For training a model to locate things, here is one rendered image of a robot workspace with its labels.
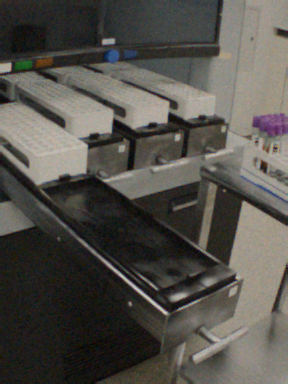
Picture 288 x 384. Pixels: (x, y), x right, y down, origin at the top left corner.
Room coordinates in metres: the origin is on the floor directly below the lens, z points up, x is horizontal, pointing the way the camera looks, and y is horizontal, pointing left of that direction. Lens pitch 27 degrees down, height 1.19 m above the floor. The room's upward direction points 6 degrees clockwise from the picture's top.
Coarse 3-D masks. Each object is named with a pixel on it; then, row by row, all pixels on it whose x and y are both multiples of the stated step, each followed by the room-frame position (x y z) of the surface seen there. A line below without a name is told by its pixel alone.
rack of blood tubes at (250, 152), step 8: (248, 144) 0.84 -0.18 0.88; (248, 152) 0.84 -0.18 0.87; (256, 152) 0.82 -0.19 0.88; (264, 152) 0.81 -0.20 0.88; (272, 152) 0.82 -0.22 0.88; (280, 152) 0.82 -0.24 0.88; (248, 160) 0.83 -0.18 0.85; (264, 160) 0.80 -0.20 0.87; (272, 160) 0.79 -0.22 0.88; (280, 160) 0.78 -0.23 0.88; (248, 168) 0.83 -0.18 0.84; (280, 168) 0.77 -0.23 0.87; (248, 176) 0.83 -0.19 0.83; (256, 176) 0.81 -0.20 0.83; (264, 176) 0.80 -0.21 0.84; (272, 176) 0.81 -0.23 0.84; (264, 184) 0.80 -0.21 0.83; (272, 184) 0.78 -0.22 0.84; (280, 184) 0.77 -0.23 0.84; (280, 192) 0.76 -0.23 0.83
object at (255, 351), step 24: (216, 168) 0.86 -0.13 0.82; (240, 168) 0.87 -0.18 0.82; (240, 192) 0.78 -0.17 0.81; (264, 192) 0.78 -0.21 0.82; (192, 240) 0.86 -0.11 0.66; (264, 336) 1.00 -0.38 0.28; (168, 360) 0.86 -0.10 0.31; (216, 360) 0.90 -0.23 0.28; (240, 360) 0.90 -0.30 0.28; (264, 360) 0.90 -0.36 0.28
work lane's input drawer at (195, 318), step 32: (0, 160) 0.83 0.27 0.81; (32, 192) 0.72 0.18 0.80; (64, 192) 0.74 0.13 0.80; (96, 192) 0.75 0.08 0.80; (64, 224) 0.63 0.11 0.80; (96, 224) 0.65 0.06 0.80; (128, 224) 0.66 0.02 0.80; (160, 224) 0.65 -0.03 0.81; (96, 256) 0.56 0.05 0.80; (128, 256) 0.57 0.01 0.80; (160, 256) 0.58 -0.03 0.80; (192, 256) 0.59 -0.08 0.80; (128, 288) 0.51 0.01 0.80; (160, 288) 0.51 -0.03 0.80; (192, 288) 0.49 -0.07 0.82; (224, 288) 0.51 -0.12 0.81; (160, 320) 0.46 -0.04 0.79; (192, 320) 0.48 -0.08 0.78; (224, 320) 0.53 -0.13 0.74; (160, 352) 0.45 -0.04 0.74
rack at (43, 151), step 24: (0, 120) 0.90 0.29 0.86; (24, 120) 0.90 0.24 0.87; (48, 120) 0.91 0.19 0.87; (0, 144) 0.86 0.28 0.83; (24, 144) 0.78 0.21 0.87; (48, 144) 0.79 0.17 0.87; (72, 144) 0.80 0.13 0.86; (24, 168) 0.77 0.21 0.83; (48, 168) 0.74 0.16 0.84; (72, 168) 0.77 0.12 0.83
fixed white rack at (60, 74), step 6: (72, 66) 1.38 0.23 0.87; (78, 66) 1.39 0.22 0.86; (36, 72) 1.44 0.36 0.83; (42, 72) 1.45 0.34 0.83; (48, 72) 1.34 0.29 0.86; (54, 72) 1.31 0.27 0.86; (60, 72) 1.31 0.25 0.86; (66, 72) 1.31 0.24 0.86; (72, 72) 1.31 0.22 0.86; (78, 72) 1.32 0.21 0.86; (84, 72) 1.32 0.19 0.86; (90, 72) 1.33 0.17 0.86; (48, 78) 1.44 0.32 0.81; (54, 78) 1.45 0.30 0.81; (60, 78) 1.28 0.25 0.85; (66, 78) 1.28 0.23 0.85; (60, 84) 1.28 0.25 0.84; (66, 84) 1.28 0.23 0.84
